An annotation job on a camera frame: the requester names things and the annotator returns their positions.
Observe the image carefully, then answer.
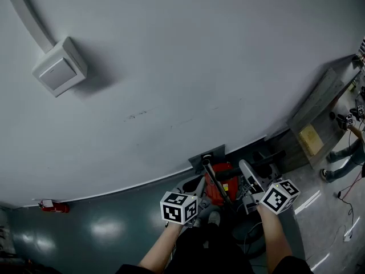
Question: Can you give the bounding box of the grey floor box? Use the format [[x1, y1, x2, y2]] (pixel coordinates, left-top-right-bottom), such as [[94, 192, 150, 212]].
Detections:
[[188, 144, 226, 174]]

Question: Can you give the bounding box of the person's white shoe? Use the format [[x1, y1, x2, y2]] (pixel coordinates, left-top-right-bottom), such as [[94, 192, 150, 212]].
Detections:
[[207, 211, 221, 227]]

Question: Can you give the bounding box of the red fire extinguisher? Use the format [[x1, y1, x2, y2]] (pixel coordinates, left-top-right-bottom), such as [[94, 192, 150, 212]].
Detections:
[[38, 199, 70, 214]]

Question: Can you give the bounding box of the red floor cable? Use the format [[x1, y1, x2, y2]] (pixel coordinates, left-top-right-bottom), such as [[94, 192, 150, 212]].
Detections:
[[339, 170, 365, 199]]

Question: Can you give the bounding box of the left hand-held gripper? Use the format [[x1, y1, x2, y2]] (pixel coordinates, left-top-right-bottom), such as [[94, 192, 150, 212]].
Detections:
[[160, 175, 213, 228]]

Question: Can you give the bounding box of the black floor cable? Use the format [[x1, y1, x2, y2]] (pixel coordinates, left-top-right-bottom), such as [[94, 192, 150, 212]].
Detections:
[[338, 191, 356, 231]]

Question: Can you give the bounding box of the white cable bundle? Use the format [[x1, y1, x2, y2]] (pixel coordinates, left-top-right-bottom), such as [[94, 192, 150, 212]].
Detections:
[[236, 181, 257, 208]]

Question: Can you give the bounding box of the white wall switch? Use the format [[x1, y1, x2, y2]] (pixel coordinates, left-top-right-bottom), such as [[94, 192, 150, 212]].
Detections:
[[31, 36, 88, 98]]

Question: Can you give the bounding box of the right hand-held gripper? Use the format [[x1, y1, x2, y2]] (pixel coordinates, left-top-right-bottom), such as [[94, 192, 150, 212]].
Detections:
[[238, 159, 301, 216]]

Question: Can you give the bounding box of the person's black shirt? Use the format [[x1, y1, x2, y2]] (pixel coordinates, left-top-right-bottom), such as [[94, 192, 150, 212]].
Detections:
[[115, 255, 314, 274]]

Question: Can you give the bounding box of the black rimmed round container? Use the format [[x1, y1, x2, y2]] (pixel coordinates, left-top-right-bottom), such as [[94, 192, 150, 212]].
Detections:
[[230, 218, 267, 258]]

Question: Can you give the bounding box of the person's right forearm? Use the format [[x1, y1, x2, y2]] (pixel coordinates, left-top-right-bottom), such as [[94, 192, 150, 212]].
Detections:
[[256, 204, 294, 272]]

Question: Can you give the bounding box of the grey wooden shelf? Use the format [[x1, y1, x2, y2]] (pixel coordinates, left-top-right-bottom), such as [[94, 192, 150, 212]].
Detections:
[[267, 67, 363, 174]]

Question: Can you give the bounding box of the red vacuum cleaner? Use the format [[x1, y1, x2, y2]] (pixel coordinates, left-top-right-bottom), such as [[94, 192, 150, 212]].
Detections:
[[204, 163, 243, 207]]

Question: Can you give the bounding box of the yellow cardboard box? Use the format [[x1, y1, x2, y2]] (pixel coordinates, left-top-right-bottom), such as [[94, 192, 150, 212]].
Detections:
[[298, 124, 325, 156]]

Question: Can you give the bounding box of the person's left forearm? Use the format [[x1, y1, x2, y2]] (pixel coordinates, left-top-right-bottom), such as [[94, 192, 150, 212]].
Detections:
[[138, 223, 183, 268]]

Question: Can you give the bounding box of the white cable conduit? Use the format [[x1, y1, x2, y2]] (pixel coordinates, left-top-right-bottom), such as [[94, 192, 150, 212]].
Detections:
[[2, 0, 57, 54]]

